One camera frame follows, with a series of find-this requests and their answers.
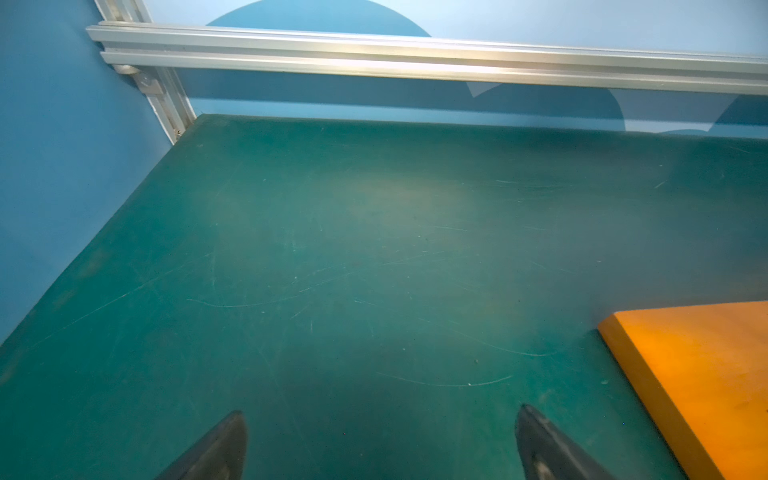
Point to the orange wooden rack base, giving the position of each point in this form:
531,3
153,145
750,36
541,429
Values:
701,373

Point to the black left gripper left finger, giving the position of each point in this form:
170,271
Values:
219,454

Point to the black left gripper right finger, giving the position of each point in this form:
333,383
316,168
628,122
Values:
546,452

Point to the horizontal aluminium back rail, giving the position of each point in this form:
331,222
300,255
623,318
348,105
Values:
174,46

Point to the left aluminium corner post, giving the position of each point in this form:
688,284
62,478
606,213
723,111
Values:
161,86

